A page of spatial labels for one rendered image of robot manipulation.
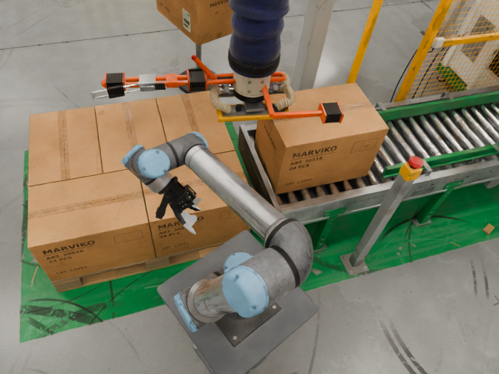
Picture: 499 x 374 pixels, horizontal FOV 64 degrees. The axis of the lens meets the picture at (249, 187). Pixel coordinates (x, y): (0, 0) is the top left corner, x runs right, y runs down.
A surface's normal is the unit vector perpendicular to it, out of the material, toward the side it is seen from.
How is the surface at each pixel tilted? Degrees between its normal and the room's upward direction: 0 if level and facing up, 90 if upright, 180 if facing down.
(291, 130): 0
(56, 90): 0
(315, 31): 90
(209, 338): 0
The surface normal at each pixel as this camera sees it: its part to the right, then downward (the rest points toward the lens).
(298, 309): 0.08, -0.61
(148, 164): 0.43, 0.11
